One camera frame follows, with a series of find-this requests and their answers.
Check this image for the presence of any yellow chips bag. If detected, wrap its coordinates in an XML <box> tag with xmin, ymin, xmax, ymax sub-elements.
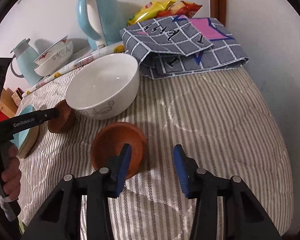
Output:
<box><xmin>127</xmin><ymin>0</ymin><xmax>177</xmax><ymax>26</ymax></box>

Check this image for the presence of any wooden chair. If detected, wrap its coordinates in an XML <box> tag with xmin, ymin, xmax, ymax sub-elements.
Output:
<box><xmin>0</xmin><ymin>88</ymin><xmax>18</xmax><ymax>118</ymax></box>

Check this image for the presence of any patterned book box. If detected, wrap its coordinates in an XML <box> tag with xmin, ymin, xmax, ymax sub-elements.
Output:
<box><xmin>11</xmin><ymin>88</ymin><xmax>24</xmax><ymax>107</ymax></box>

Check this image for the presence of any blue square plate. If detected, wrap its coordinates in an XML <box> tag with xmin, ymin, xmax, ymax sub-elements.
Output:
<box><xmin>9</xmin><ymin>104</ymin><xmax>37</xmax><ymax>151</ymax></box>

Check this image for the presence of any blue patterned porcelain bowl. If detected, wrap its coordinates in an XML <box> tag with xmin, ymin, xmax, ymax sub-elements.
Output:
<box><xmin>33</xmin><ymin>35</ymin><xmax>68</xmax><ymax>66</ymax></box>

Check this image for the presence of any light blue electric kettle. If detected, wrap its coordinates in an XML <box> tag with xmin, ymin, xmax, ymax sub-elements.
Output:
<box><xmin>77</xmin><ymin>0</ymin><xmax>126</xmax><ymax>50</ymax></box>

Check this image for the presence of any red paper bag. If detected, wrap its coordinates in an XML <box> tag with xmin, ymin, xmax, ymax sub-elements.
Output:
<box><xmin>0</xmin><ymin>109</ymin><xmax>13</xmax><ymax>122</ymax></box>

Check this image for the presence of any large white bowl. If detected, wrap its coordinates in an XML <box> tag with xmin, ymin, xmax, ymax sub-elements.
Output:
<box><xmin>66</xmin><ymin>53</ymin><xmax>140</xmax><ymax>120</ymax></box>

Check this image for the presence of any brown clay saucer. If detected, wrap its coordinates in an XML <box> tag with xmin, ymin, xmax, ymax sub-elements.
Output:
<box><xmin>47</xmin><ymin>99</ymin><xmax>75</xmax><ymax>134</ymax></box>
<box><xmin>90</xmin><ymin>122</ymin><xmax>147</xmax><ymax>179</ymax></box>

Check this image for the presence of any brown wooden door frame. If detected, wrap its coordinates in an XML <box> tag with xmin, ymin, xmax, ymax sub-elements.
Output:
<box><xmin>207</xmin><ymin>0</ymin><xmax>227</xmax><ymax>27</ymax></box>

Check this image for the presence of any person's left hand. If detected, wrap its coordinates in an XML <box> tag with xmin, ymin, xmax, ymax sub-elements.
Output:
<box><xmin>1</xmin><ymin>144</ymin><xmax>21</xmax><ymax>200</ymax></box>

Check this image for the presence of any striped quilted cover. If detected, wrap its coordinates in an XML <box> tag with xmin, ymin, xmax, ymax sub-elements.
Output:
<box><xmin>19</xmin><ymin>68</ymin><xmax>293</xmax><ymax>239</ymax></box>

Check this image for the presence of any light blue thermos jug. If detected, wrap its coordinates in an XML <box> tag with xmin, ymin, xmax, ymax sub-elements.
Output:
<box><xmin>10</xmin><ymin>38</ymin><xmax>43</xmax><ymax>87</ymax></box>

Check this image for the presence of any rolled fruit-print table mat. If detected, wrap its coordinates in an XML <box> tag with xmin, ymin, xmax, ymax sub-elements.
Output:
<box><xmin>22</xmin><ymin>41</ymin><xmax>125</xmax><ymax>98</ymax></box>

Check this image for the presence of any grey checked folded cloth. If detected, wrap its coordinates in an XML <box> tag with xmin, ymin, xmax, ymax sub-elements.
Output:
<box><xmin>120</xmin><ymin>15</ymin><xmax>249</xmax><ymax>80</ymax></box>

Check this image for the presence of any white scroll-pattern bowl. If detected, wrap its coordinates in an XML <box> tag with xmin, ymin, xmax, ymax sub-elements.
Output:
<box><xmin>34</xmin><ymin>41</ymin><xmax>74</xmax><ymax>77</ymax></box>

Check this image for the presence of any green square plate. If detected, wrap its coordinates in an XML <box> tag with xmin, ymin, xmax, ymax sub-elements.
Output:
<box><xmin>18</xmin><ymin>126</ymin><xmax>39</xmax><ymax>159</ymax></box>

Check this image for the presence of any red snack bag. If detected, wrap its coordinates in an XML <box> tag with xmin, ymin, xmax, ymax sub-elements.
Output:
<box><xmin>157</xmin><ymin>1</ymin><xmax>202</xmax><ymax>18</ymax></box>

